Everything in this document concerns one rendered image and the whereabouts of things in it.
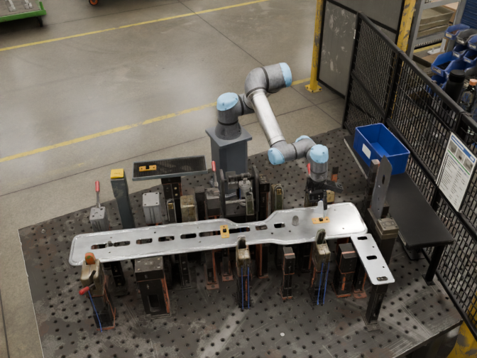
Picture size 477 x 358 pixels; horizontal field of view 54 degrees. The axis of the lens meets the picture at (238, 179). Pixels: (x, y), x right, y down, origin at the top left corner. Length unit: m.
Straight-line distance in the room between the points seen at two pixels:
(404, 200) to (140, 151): 2.82
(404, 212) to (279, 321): 0.79
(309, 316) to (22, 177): 3.10
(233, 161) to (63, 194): 1.97
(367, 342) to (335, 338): 0.14
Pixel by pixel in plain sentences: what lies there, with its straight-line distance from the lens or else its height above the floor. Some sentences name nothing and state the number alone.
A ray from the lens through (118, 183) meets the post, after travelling 2.39.
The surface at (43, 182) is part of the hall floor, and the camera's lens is 4.48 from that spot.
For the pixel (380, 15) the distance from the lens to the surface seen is 4.49.
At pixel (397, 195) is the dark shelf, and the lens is 2.48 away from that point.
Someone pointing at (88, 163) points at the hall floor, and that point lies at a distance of 4.58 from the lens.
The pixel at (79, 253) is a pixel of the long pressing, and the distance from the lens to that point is 2.26.
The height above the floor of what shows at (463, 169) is 1.35.
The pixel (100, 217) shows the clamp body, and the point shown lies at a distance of 2.32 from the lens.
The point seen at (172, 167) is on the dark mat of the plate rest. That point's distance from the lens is 2.36.
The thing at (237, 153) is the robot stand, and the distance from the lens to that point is 2.70.
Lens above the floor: 2.56
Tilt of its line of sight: 38 degrees down
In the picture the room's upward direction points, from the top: 1 degrees counter-clockwise
